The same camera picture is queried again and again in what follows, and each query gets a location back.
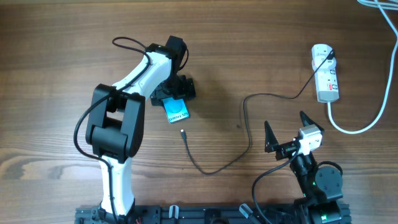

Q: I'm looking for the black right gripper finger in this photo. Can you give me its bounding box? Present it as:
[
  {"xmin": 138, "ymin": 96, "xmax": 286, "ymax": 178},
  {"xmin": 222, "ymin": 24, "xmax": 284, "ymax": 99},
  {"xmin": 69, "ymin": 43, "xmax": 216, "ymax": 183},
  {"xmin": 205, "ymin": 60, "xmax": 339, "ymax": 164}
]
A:
[
  {"xmin": 299, "ymin": 111, "xmax": 325, "ymax": 133},
  {"xmin": 264, "ymin": 121, "xmax": 279, "ymax": 153}
]

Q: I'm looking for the Galaxy smartphone blue screen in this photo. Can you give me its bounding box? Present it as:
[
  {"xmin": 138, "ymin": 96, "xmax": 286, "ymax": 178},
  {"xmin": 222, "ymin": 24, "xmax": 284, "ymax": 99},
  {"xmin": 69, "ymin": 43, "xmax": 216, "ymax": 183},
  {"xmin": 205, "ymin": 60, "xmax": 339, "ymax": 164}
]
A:
[{"xmin": 162, "ymin": 97, "xmax": 190, "ymax": 123}]

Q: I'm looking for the black USB charging cable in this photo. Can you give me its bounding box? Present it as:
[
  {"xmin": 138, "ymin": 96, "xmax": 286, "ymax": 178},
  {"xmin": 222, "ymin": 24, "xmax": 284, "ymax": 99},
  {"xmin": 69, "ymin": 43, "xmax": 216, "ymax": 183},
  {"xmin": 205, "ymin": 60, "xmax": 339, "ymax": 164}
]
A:
[{"xmin": 180, "ymin": 49, "xmax": 336, "ymax": 175}]

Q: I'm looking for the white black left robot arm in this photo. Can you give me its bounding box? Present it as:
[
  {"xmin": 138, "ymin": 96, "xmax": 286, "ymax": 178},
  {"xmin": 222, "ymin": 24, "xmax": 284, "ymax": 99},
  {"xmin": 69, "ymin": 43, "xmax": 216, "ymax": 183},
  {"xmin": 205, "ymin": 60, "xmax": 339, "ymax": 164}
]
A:
[{"xmin": 82, "ymin": 35, "xmax": 196, "ymax": 223}]

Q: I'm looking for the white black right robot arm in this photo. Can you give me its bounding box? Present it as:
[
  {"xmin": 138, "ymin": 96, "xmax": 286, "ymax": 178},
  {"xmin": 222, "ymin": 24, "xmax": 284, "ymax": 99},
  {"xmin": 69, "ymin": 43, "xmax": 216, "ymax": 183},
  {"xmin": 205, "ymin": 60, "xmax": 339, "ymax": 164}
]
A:
[{"xmin": 264, "ymin": 111, "xmax": 350, "ymax": 224}]

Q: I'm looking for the white USB charger plug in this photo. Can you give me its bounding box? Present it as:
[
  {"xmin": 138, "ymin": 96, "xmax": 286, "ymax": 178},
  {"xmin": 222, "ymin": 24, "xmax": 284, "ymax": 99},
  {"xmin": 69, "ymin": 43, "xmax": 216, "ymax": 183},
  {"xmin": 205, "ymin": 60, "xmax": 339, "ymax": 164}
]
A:
[{"xmin": 312, "ymin": 53, "xmax": 336, "ymax": 71}]

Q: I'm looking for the white power strip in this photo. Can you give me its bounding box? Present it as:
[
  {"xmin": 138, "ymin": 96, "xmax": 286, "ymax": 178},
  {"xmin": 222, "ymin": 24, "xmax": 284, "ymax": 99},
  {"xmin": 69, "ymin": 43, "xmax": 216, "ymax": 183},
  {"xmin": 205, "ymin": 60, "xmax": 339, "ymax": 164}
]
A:
[{"xmin": 312, "ymin": 44, "xmax": 340, "ymax": 103}]

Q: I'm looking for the white power strip cord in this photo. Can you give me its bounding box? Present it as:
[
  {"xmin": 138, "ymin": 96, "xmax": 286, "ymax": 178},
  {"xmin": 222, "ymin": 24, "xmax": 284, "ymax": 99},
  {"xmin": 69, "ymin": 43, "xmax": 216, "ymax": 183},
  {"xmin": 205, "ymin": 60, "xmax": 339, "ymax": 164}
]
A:
[{"xmin": 326, "ymin": 0, "xmax": 398, "ymax": 135}]

